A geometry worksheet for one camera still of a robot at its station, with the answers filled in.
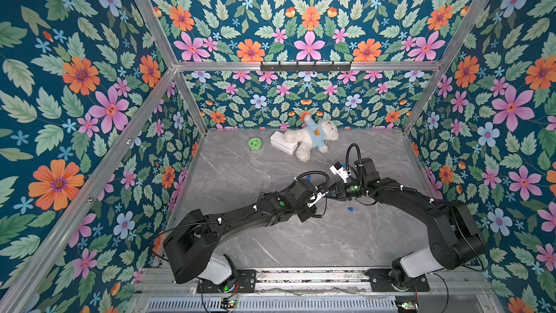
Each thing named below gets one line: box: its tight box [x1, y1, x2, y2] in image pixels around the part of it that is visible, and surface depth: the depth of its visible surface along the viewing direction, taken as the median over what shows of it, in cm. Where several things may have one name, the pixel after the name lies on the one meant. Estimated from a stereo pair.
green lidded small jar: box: [247, 137, 263, 154], surface depth 110 cm
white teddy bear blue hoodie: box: [284, 115, 340, 163], surface depth 110 cm
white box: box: [270, 130, 299, 156], surface depth 111 cm
